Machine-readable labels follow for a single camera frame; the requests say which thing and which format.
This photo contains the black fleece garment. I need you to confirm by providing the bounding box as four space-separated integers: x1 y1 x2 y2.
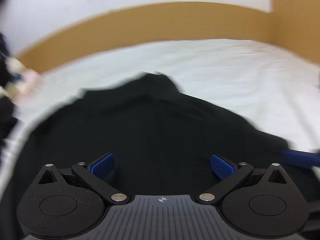
1 74 319 239

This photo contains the white bed sheet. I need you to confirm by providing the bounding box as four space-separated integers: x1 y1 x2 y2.
1 39 319 190

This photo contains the person in black hoodie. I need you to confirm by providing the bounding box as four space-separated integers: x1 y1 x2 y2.
0 34 17 146

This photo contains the pink white pillow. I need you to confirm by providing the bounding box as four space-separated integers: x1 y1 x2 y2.
5 57 40 102

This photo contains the wooden headboard panel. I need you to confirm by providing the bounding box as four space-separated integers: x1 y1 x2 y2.
18 0 319 73

